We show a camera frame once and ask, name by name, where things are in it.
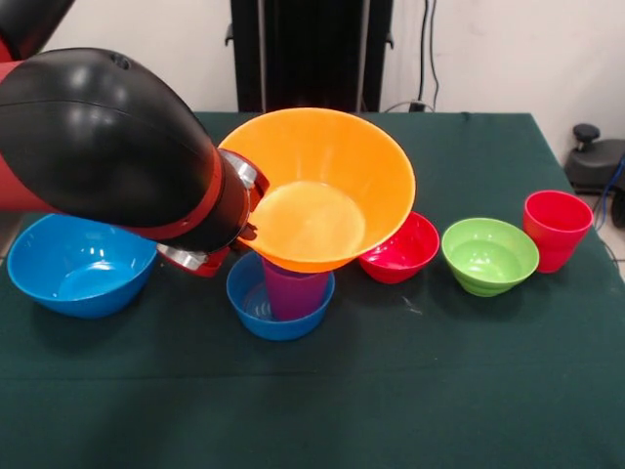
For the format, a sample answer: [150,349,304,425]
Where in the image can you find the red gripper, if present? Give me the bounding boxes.
[193,149,271,279]

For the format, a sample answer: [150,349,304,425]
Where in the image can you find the purple cup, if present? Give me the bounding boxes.
[262,257,330,322]

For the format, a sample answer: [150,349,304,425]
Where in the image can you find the small blue bowl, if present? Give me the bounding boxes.
[226,251,337,342]

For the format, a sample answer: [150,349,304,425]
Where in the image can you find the large yellow bowl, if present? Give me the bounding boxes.
[218,107,418,275]

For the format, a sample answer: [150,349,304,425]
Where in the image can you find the small pink bowl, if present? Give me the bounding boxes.
[358,210,441,285]

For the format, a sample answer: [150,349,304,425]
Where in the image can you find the dark green tablecloth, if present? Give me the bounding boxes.
[0,110,625,469]

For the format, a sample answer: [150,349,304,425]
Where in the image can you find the large blue bowl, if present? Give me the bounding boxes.
[6,213,158,320]

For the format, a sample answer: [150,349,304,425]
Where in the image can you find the small green bowl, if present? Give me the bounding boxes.
[440,217,541,298]

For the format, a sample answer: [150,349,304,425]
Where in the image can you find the red cup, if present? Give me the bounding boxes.
[522,190,595,275]

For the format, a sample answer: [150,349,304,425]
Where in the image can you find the black knob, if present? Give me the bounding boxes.
[572,123,602,153]

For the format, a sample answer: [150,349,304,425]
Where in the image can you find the grey stand base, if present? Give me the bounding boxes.
[565,139,625,196]

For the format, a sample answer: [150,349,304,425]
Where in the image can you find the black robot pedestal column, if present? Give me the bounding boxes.
[225,0,395,113]

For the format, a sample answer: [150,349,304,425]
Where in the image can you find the black wall cable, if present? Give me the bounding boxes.
[383,0,440,114]

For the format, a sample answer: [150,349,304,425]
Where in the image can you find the blue cable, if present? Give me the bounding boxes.
[598,154,625,226]

